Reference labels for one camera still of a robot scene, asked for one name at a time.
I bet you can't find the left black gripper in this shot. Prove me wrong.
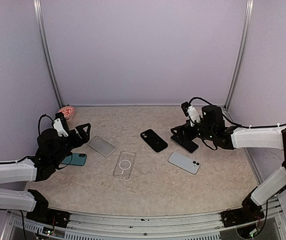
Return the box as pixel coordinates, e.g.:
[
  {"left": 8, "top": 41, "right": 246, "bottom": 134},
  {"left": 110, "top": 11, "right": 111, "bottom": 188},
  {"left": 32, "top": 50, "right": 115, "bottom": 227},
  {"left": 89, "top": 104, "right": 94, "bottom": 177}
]
[{"left": 51, "top": 122, "right": 90, "bottom": 167}]

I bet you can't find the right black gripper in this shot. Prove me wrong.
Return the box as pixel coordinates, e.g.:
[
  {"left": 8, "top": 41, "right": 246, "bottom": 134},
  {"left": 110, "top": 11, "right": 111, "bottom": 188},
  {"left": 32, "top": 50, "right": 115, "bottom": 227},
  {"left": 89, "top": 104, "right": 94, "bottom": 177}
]
[{"left": 171, "top": 117, "right": 216, "bottom": 143}]

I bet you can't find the black phone with silver edge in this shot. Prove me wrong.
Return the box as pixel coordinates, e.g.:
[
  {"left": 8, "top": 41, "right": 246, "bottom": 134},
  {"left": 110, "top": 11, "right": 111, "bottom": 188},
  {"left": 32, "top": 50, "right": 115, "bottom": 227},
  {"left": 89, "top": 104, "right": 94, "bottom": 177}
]
[{"left": 171, "top": 135, "right": 199, "bottom": 154}]

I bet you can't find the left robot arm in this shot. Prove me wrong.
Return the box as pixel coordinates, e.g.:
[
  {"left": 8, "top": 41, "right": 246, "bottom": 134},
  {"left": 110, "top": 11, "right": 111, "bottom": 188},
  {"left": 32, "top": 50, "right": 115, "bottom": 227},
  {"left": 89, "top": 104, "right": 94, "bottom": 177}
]
[{"left": 0, "top": 123, "right": 91, "bottom": 224}]

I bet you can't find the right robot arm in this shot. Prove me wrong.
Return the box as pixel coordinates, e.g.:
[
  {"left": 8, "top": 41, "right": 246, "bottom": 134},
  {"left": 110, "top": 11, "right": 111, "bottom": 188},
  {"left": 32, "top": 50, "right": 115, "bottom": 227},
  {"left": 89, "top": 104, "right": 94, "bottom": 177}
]
[{"left": 171, "top": 102, "right": 286, "bottom": 222}]

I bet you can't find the frosted clear phone case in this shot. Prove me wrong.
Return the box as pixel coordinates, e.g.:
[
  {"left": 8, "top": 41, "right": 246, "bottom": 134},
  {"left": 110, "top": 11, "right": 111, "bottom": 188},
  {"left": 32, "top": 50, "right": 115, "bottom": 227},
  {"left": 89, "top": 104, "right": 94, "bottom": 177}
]
[{"left": 87, "top": 136, "right": 116, "bottom": 157}]

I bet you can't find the teal green phone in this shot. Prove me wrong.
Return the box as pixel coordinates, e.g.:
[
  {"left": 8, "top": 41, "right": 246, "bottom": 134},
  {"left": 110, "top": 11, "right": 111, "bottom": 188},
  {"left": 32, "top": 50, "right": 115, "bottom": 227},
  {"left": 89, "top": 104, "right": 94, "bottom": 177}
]
[{"left": 61, "top": 153, "right": 87, "bottom": 167}]

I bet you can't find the clear magsafe phone case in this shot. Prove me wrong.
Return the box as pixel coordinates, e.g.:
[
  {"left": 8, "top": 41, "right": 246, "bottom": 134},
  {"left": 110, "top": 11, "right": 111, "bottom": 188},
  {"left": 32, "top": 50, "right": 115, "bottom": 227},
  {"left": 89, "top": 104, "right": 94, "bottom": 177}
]
[{"left": 113, "top": 151, "right": 136, "bottom": 180}]

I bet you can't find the red white patterned bowl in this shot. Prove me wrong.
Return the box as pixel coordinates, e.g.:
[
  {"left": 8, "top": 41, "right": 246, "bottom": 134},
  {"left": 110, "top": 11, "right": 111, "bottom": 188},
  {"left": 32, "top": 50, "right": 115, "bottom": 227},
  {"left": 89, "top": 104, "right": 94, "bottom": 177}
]
[{"left": 58, "top": 105, "right": 75, "bottom": 121}]

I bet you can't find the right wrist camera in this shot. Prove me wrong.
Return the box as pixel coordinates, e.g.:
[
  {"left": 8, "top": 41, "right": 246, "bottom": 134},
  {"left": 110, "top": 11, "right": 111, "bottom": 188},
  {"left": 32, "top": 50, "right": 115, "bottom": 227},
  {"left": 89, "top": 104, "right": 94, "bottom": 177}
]
[{"left": 181, "top": 101, "right": 190, "bottom": 117}]

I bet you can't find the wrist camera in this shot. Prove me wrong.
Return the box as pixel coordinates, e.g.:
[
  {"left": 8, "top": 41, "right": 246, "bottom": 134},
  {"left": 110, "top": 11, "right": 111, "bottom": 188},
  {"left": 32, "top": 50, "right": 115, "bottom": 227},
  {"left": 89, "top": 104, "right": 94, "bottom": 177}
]
[
  {"left": 55, "top": 112, "right": 68, "bottom": 129},
  {"left": 181, "top": 101, "right": 190, "bottom": 117}
]

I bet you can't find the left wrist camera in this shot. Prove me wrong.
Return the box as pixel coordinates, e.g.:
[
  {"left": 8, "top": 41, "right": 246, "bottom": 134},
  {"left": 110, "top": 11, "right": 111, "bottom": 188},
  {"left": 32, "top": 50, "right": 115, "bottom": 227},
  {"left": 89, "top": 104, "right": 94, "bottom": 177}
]
[{"left": 55, "top": 112, "right": 68, "bottom": 129}]

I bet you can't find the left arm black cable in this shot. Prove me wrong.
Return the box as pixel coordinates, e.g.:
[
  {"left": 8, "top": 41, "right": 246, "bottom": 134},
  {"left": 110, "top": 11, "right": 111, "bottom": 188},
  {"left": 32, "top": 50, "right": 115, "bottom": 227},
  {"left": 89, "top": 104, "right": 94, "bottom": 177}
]
[{"left": 37, "top": 114, "right": 58, "bottom": 133}]

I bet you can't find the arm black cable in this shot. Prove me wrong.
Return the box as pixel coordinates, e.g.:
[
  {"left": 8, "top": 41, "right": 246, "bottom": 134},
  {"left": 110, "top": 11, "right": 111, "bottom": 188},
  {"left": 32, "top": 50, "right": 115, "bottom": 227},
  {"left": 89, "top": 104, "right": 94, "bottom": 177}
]
[
  {"left": 37, "top": 114, "right": 58, "bottom": 133},
  {"left": 189, "top": 96, "right": 286, "bottom": 129}
]

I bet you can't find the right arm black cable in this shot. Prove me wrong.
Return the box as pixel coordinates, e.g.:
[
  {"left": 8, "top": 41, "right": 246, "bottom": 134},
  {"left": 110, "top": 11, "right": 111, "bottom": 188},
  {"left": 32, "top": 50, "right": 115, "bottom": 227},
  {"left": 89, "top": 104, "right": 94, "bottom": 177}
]
[{"left": 189, "top": 96, "right": 286, "bottom": 129}]

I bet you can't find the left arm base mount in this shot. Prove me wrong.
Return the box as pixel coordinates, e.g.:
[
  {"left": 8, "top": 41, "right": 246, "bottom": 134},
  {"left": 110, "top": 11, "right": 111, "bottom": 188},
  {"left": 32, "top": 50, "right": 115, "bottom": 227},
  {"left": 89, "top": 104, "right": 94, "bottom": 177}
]
[{"left": 26, "top": 208, "right": 70, "bottom": 228}]

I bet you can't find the front aluminium rail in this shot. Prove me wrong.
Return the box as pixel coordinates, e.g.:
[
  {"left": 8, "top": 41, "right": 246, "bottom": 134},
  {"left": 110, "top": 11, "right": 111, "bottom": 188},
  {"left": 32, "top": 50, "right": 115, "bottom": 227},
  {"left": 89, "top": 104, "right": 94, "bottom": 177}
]
[{"left": 0, "top": 197, "right": 286, "bottom": 240}]

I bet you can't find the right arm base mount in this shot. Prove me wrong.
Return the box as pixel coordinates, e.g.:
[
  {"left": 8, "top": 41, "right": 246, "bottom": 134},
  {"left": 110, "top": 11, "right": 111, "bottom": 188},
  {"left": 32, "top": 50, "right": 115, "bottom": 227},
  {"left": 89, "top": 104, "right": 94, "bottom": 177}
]
[{"left": 221, "top": 207, "right": 265, "bottom": 228}]

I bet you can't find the left aluminium frame post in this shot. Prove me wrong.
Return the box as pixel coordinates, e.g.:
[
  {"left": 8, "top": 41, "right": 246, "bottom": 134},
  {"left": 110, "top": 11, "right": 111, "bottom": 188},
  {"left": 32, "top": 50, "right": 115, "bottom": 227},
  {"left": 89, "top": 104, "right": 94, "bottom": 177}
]
[{"left": 33, "top": 0, "right": 64, "bottom": 109}]

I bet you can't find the aluminium frame post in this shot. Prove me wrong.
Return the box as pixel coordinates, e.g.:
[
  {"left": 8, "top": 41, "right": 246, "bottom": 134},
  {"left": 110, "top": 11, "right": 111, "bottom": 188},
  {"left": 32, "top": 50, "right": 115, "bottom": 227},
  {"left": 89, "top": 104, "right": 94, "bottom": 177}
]
[
  {"left": 224, "top": 0, "right": 254, "bottom": 111},
  {"left": 33, "top": 0, "right": 64, "bottom": 109}
]

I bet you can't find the right aluminium frame post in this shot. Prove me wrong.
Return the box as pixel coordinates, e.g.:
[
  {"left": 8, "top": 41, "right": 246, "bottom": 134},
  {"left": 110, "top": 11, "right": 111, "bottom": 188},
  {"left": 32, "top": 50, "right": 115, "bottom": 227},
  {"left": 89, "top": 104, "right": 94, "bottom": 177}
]
[{"left": 224, "top": 0, "right": 254, "bottom": 111}]

